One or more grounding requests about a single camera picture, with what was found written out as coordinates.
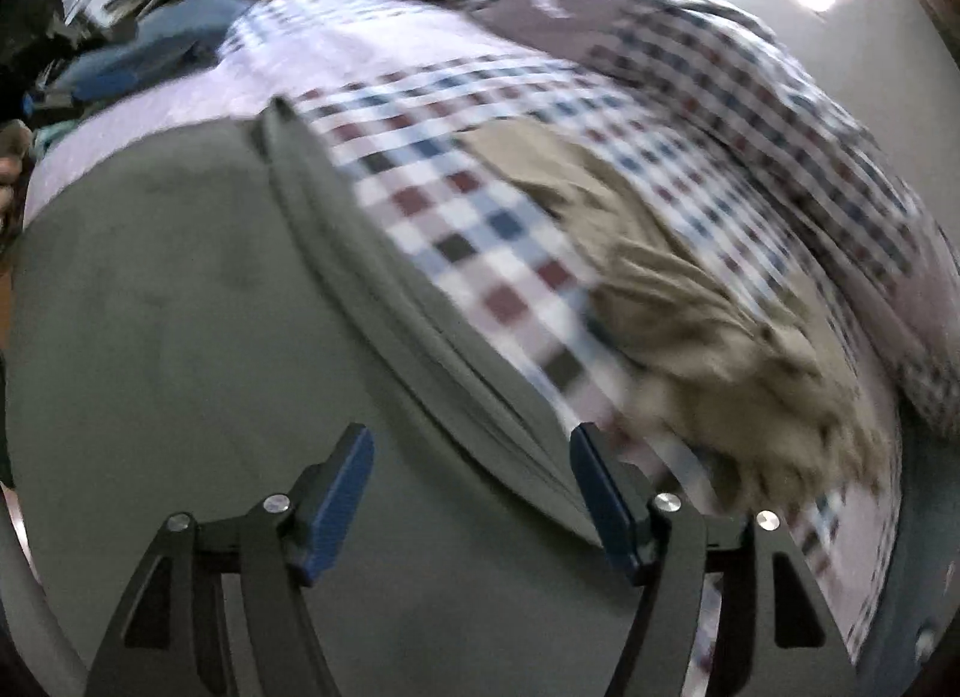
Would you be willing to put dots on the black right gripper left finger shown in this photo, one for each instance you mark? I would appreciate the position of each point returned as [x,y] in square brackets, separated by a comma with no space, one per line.
[169,634]

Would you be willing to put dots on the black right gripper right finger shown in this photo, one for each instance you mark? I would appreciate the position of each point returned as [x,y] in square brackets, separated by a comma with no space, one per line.
[776,634]

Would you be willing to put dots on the grey smile t-shirt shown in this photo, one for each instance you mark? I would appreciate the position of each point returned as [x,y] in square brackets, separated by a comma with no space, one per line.
[197,320]

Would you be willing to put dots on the person's left hand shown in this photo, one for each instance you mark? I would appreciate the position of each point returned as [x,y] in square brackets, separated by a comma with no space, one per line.
[15,169]

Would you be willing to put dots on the folded blue jeans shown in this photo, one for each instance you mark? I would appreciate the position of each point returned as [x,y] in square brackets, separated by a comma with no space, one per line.
[208,21]

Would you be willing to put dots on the dark blue grey pillow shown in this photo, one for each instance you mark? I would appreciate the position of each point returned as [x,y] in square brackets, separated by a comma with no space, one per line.
[913,645]

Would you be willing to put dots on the tan crumpled garment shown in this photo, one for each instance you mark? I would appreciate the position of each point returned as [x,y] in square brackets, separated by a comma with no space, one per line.
[769,392]

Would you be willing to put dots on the rolled checkered quilt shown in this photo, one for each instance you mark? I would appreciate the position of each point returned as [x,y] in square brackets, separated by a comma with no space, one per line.
[726,73]

